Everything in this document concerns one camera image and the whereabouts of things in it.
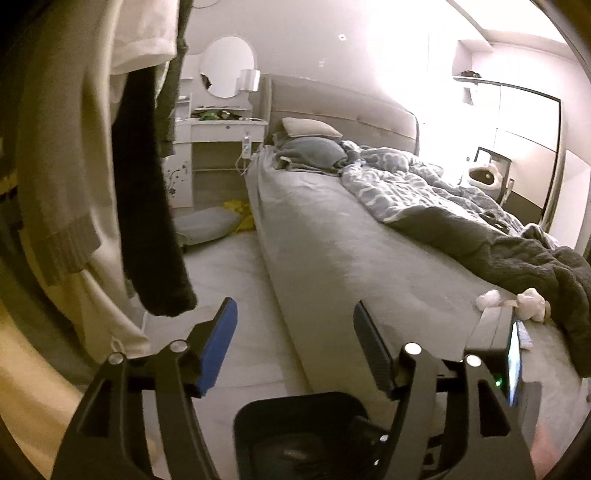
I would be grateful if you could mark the cream knit sweater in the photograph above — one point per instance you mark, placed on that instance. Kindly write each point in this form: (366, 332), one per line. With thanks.
(64, 161)

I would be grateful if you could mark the oval wall mirror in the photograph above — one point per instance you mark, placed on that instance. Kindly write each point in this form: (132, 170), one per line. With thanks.
(228, 67)

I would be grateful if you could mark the beige pillow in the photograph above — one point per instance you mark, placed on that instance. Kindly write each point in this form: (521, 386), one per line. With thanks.
(309, 127)

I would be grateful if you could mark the white wall shelf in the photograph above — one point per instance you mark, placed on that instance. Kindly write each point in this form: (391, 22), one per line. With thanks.
(471, 77)

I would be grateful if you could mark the white vanity table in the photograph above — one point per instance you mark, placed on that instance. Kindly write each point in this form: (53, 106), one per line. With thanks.
(212, 138)

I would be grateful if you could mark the green clutter on vanity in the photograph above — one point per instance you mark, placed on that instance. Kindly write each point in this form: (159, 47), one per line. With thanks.
(214, 115)

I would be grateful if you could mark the grey bed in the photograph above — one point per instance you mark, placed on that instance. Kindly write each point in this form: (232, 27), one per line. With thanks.
(332, 258)

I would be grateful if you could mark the dark grey fleece blanket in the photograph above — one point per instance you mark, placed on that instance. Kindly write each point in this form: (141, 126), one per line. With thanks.
(508, 254)

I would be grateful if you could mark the black plastic waste bin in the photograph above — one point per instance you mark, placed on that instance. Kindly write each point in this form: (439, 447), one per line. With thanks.
(295, 429)

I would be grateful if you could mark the white tissue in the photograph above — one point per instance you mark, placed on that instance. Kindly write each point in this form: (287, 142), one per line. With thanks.
(489, 299)

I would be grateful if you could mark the blue patterned duvet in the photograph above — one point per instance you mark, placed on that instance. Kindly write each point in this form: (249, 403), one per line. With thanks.
(392, 184)

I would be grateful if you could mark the black hanging garment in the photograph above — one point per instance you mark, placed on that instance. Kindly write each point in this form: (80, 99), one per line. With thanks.
(147, 207)

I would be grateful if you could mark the silver table lamp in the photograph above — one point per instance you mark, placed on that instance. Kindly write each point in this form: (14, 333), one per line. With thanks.
(249, 81)

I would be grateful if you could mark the sliding door wardrobe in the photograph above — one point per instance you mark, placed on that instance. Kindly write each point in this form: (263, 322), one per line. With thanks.
(526, 138)

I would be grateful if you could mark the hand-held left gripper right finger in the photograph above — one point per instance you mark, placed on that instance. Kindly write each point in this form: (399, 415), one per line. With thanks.
(375, 353)

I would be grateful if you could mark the grey-blue pillow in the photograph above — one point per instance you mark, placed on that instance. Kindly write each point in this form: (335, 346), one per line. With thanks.
(309, 154)

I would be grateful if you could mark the dark green hanging garment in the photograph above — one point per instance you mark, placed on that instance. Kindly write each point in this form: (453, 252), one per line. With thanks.
(173, 92)

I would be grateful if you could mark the grey floor cushion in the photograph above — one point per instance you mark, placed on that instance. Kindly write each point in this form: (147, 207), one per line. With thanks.
(203, 226)

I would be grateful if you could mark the cream tissue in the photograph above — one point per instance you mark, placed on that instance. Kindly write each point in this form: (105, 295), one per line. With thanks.
(531, 303)

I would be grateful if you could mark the dark metal frame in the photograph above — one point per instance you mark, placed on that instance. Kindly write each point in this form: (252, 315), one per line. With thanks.
(505, 161)

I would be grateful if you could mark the grey padded headboard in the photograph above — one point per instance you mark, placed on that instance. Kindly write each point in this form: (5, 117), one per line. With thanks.
(341, 108)

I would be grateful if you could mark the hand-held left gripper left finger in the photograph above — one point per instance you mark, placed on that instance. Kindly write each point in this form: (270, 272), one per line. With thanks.
(217, 350)

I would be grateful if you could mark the white hanging shirt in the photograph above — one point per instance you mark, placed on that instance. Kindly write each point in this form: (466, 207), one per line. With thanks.
(138, 32)

